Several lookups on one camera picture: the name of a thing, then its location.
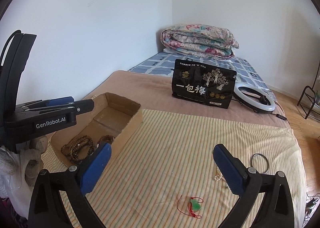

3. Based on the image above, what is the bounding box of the brown wooden bead mala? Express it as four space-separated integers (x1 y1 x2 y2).
60 135 95 165

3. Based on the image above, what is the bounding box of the white pearl necklace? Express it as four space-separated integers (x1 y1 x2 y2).
213 167 226 182

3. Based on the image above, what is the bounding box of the green jade red-string pendant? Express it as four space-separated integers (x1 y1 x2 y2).
176 196 204 219

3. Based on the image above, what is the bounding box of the left gloved hand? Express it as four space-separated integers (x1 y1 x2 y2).
24 135 48 187

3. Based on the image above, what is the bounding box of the open cardboard box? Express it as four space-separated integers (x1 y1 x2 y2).
50 93 143 167

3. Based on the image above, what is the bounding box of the tan brown blanket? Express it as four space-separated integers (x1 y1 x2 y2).
82 69 292 131

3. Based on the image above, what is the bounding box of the blue checked bed sheet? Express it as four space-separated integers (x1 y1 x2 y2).
127 51 277 99

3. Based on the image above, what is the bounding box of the yellow striped towel mat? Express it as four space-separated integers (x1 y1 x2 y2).
87 109 306 227

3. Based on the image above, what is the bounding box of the black metal clothes rack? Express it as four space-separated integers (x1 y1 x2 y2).
297 64 319 122

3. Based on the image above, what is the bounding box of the black snack bag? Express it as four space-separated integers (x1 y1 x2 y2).
171 59 236 109

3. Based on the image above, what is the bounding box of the folded floral quilt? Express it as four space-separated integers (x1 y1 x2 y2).
160 24 239 60

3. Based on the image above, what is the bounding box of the power strip with cables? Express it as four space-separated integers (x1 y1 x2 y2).
305 193 319 218

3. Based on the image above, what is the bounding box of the dark thin bangle ring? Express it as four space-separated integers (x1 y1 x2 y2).
250 152 270 174

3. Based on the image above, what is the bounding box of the black ring light cable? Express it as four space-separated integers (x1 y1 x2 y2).
254 110 291 125

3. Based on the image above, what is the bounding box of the white ring light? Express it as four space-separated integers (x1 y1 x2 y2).
233 82 276 114

